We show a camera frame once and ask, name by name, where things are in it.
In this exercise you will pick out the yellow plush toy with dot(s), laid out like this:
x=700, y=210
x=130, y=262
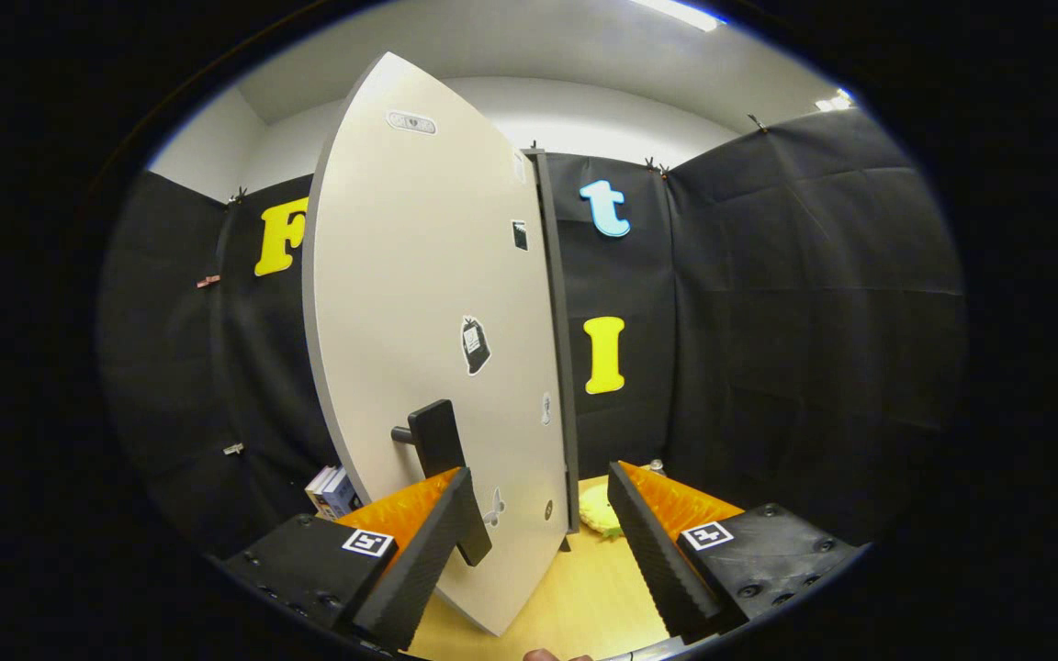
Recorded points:
x=598, y=509

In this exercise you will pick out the black backdrop cloth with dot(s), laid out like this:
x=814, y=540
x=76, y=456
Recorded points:
x=814, y=321

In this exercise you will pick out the small ceiling light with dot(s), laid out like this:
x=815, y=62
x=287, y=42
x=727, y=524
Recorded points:
x=835, y=101

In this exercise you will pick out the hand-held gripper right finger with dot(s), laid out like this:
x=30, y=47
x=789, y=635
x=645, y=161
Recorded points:
x=653, y=560

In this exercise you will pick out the blue book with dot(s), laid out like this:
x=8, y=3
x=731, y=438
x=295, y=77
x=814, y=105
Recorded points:
x=343, y=496

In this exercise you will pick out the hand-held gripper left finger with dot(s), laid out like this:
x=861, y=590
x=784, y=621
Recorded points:
x=423, y=560

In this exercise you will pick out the beige shoe cabinet door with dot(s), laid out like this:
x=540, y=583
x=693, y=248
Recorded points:
x=400, y=275

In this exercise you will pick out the white book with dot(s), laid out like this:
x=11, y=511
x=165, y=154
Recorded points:
x=318, y=491

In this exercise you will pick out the black binder clip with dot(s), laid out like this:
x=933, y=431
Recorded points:
x=237, y=196
x=757, y=122
x=656, y=169

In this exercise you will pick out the long ceiling light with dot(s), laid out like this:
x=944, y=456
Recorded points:
x=680, y=13

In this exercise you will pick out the dark grey shoe cabinet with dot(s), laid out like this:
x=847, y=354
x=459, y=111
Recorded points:
x=564, y=367

